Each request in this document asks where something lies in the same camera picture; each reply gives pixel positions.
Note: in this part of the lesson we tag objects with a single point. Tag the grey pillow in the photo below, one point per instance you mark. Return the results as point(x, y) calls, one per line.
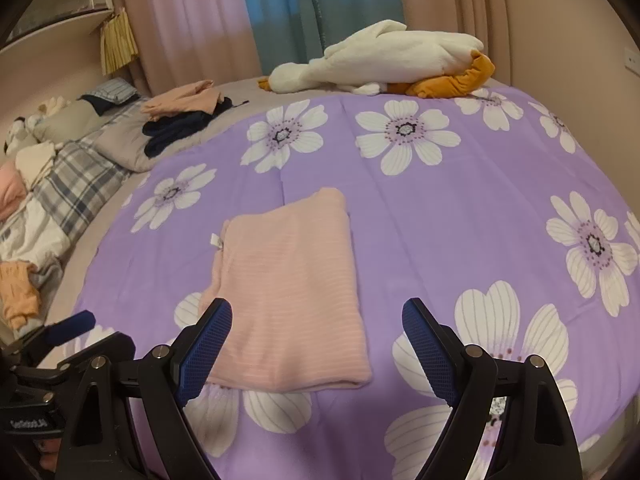
point(125, 145)

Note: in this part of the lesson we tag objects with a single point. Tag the white wall socket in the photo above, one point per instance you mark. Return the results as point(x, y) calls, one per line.
point(633, 57)

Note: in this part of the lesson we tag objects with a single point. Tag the pink blanket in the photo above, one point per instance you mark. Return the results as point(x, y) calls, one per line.
point(11, 190)

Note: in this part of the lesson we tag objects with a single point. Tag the plaid quilt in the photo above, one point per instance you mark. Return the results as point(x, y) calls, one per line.
point(75, 185)

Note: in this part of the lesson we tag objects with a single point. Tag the yellow pleated valance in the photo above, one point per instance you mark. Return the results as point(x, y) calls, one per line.
point(119, 42)

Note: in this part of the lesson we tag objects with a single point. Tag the cream cloth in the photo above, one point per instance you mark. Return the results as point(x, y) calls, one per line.
point(35, 162)

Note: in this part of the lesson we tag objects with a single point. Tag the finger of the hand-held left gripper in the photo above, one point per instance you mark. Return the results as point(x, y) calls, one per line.
point(112, 345)
point(70, 329)

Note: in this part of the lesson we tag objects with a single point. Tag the blue curtain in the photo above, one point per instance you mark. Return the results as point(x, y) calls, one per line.
point(320, 10)

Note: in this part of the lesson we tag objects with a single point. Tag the grey fuzzy cloth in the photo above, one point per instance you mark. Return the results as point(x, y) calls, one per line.
point(47, 280)

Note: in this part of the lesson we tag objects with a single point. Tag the white goose plush toy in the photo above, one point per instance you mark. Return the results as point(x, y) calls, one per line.
point(380, 55)

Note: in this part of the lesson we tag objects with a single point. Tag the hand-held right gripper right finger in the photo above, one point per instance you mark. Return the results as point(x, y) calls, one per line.
point(432, 355)

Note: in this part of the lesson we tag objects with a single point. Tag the folded pink clothes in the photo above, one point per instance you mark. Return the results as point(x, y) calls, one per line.
point(182, 100)

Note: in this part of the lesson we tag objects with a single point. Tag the orange printed garment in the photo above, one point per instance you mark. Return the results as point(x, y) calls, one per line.
point(17, 295)

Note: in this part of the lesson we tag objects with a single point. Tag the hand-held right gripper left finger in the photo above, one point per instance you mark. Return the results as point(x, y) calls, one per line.
point(205, 355)

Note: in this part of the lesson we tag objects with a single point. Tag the white and black plush toy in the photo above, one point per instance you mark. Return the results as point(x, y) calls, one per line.
point(20, 135)

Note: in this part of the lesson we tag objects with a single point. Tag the grey-green pillow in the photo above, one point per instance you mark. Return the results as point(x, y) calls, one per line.
point(67, 122)

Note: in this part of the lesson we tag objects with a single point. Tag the beige plush toy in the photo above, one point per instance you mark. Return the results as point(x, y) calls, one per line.
point(54, 105)

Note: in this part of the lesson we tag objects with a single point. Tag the purple floral blanket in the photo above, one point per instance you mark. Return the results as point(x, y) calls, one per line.
point(440, 200)

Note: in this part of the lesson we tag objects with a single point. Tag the pink knit sweater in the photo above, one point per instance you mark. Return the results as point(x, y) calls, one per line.
point(290, 285)

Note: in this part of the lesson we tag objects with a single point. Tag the wall shelf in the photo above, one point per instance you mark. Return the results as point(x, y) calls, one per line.
point(60, 5)

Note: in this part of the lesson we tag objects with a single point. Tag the pink curtain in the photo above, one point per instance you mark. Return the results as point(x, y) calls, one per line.
point(445, 5)
point(190, 25)

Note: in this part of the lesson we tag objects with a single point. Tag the dark navy clothes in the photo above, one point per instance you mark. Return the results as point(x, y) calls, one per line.
point(175, 132)

